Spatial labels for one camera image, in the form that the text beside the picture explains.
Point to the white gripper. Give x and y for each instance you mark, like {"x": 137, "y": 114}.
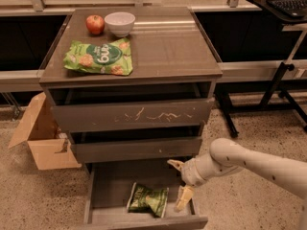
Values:
{"x": 189, "y": 172}

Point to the green jalapeno chip bag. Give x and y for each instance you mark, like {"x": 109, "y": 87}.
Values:
{"x": 143, "y": 199}

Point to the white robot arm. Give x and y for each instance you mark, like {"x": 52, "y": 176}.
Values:
{"x": 226, "y": 157}

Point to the middle grey drawer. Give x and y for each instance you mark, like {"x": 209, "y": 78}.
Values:
{"x": 135, "y": 144}

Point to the grey drawer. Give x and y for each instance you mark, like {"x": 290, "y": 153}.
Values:
{"x": 135, "y": 144}
{"x": 105, "y": 108}
{"x": 109, "y": 193}

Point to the bottom grey drawer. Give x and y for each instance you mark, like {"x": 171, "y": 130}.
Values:
{"x": 109, "y": 193}

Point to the grey drawer cabinet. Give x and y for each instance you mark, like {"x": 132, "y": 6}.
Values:
{"x": 166, "y": 47}

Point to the top grey drawer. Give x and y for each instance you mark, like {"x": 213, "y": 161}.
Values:
{"x": 105, "y": 108}

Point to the large green snack bag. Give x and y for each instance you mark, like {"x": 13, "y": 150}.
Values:
{"x": 112, "y": 58}

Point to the black laptop stand table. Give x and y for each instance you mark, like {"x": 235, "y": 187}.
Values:
{"x": 276, "y": 91}

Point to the open cardboard box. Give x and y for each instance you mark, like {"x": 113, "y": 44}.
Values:
{"x": 50, "y": 147}

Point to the white ceramic bowl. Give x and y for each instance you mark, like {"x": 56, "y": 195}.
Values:
{"x": 120, "y": 23}

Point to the red apple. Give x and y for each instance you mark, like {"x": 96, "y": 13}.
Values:
{"x": 95, "y": 24}

